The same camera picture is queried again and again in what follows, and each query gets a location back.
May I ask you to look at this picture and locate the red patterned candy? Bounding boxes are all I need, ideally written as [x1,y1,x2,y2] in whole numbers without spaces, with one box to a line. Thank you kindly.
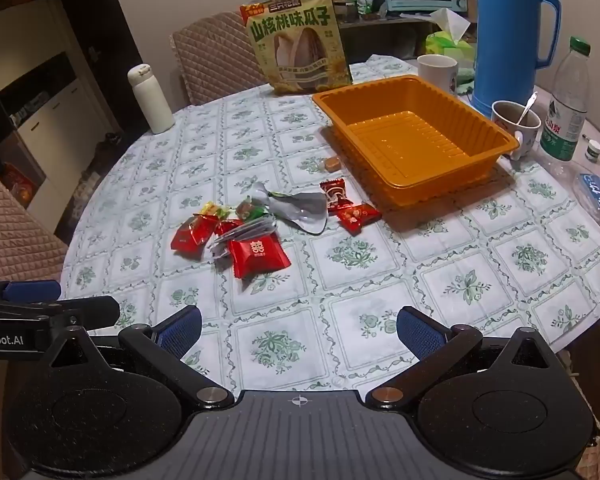
[336,203,382,236]

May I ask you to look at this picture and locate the orange plastic tray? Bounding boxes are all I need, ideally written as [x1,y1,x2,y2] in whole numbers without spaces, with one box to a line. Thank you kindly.
[311,74,521,209]

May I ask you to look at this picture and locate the clear green-label water bottle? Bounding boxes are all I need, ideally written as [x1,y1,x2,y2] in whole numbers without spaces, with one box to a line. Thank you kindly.
[539,36,592,163]

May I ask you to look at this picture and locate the silver wrapper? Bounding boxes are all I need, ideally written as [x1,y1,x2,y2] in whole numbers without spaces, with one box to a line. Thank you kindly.
[252,182,328,235]

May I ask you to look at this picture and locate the white insulated bottle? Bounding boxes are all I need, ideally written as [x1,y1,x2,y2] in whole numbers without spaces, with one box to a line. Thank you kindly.
[127,63,176,135]

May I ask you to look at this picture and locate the yellow candy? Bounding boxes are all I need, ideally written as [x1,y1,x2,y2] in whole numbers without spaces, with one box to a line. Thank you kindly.
[201,201,232,221]

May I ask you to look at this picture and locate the quilted beige chair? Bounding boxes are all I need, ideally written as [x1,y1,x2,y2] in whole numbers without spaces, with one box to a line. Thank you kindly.
[0,171,70,286]

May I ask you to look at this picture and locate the long red candy packet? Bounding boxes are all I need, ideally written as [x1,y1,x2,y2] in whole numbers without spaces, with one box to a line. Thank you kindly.
[171,213,220,255]

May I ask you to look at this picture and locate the green tissue pack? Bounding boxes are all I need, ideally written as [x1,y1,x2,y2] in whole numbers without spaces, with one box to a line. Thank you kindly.
[425,8,476,58]

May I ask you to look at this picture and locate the wooden shelf unit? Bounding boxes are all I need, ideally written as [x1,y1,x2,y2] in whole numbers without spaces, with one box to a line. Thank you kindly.
[332,10,476,66]

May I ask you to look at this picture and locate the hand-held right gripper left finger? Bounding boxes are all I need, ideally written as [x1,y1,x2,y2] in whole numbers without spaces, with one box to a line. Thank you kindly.
[40,305,236,413]

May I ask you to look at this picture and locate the clear black sesame bar packet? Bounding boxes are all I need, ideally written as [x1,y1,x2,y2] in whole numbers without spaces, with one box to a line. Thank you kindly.
[207,225,251,261]

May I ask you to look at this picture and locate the blue white packet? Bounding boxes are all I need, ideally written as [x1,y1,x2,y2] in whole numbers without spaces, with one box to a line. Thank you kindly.
[574,171,600,228]

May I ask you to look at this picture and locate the red printed box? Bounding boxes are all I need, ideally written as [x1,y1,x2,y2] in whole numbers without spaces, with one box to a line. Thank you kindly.
[0,162,36,206]

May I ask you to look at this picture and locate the dark red candy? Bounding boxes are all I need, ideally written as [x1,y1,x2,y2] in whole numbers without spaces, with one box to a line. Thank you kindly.
[320,177,353,211]

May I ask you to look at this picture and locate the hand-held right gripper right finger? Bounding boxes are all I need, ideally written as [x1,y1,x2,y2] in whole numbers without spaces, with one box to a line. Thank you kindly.
[365,305,556,413]

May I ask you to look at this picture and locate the white mug with drink residue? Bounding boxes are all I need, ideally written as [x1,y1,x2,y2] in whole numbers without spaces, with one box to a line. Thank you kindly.
[491,100,543,161]

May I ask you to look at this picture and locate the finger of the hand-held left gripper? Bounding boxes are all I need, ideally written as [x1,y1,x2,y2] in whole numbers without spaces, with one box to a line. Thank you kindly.
[0,296,121,336]
[0,280,62,303]

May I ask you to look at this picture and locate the green nut candy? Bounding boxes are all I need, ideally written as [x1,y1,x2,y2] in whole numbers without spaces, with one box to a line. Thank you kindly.
[236,197,268,222]

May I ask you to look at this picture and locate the metal spoon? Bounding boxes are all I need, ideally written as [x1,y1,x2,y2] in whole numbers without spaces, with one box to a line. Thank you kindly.
[516,92,538,126]

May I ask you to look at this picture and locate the white printed mug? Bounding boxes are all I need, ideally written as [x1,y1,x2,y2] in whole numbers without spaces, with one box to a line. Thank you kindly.
[417,54,459,96]

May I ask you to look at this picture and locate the quilted chair back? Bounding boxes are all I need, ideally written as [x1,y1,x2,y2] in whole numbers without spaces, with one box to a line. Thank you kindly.
[170,11,266,106]

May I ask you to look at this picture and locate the blue thermos jug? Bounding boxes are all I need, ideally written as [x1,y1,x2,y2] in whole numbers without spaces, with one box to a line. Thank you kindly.
[471,0,562,120]

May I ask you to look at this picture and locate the square red candy packet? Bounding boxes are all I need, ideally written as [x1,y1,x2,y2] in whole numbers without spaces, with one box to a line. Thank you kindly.
[227,234,292,279]

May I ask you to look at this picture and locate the green cloth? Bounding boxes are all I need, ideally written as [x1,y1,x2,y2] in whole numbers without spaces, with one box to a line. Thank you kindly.
[455,65,478,96]

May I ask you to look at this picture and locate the white cabinet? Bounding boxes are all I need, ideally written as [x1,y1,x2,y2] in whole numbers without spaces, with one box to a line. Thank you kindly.
[0,0,126,201]

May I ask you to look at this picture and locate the sunflower seed bag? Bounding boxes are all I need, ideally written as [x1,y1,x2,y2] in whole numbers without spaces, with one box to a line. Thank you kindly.
[239,0,353,96]

